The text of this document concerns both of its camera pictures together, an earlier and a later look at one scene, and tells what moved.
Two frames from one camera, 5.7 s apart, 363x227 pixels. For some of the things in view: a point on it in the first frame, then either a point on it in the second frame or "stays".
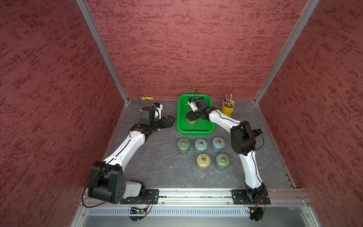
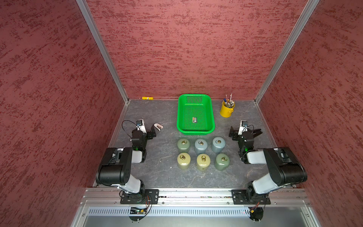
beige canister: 203,161 stays
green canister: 183,144 stays
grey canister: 218,144 stays
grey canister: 201,146 stays
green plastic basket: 202,126 stays
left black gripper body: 161,123 -> 149,135
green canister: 222,161 stays
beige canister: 192,121 -> 184,160
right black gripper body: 195,114 -> 235,133
